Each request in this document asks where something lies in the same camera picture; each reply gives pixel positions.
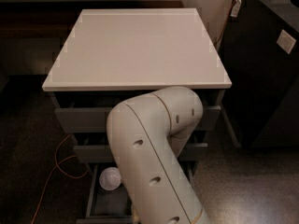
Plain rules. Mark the grey bottom drawer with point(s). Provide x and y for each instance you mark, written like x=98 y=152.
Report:
x=106 y=206

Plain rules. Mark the grey drawer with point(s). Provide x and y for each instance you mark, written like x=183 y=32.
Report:
x=87 y=111
x=106 y=206
x=94 y=148

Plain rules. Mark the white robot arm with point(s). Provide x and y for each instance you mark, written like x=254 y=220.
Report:
x=146 y=135

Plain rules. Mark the grey drawer cabinet white top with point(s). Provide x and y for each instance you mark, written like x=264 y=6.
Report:
x=142 y=50

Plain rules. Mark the grey middle drawer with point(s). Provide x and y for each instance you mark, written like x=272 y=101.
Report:
x=94 y=148

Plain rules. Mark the grey top drawer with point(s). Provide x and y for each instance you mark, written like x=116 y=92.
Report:
x=87 y=111

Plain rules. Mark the black cabinet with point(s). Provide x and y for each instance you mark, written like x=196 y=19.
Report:
x=262 y=105

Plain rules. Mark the white square label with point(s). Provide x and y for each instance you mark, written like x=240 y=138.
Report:
x=286 y=41

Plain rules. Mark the dark wooden bench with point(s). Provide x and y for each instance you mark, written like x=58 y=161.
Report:
x=56 y=19

